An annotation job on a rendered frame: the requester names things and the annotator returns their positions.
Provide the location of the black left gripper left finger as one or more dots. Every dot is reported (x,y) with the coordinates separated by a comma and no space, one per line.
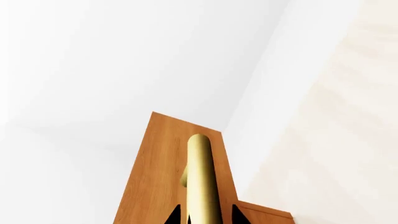
(176,217)

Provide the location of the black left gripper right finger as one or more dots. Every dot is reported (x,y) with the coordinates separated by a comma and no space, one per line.
(238,217)

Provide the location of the wooden cabinet body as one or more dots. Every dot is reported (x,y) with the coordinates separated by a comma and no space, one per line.
(264,215)

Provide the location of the wooden drawer front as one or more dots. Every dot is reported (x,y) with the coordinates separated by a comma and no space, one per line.
(155,177)

